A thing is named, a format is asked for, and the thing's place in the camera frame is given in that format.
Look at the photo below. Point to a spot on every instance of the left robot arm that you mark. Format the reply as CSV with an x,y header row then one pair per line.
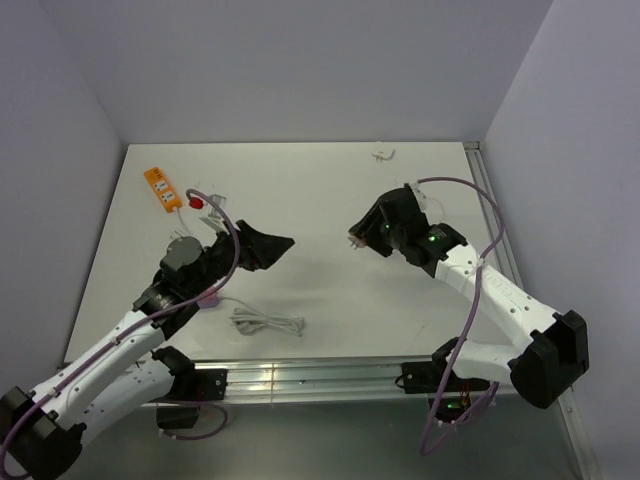
x,y
45,429

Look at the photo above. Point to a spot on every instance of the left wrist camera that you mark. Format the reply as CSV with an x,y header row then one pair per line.
x,y
213,219

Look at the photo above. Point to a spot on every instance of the orange power strip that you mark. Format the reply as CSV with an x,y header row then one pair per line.
x,y
163,189

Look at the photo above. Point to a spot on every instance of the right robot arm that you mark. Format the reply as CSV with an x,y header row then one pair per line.
x,y
548,350

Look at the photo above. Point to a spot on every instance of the small pink charger plug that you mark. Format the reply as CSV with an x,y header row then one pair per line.
x,y
356,243

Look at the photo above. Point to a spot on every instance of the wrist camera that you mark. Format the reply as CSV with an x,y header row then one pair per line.
x,y
426,203
213,219

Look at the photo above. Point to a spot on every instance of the small white plug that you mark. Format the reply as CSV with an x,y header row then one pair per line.
x,y
382,152

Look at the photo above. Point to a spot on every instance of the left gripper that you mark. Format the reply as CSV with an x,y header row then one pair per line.
x,y
258,250

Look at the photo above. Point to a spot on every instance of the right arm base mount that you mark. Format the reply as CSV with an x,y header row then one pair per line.
x,y
425,378

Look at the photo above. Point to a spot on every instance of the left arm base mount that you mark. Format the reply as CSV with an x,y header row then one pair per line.
x,y
193,395

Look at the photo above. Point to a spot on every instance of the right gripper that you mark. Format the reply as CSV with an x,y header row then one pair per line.
x,y
368,228

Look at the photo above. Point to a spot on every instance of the purple power strip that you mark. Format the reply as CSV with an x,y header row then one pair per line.
x,y
211,301

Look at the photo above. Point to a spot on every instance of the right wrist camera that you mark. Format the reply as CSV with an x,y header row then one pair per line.
x,y
426,203

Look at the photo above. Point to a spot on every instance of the aluminium front rail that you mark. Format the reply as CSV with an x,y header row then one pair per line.
x,y
318,380

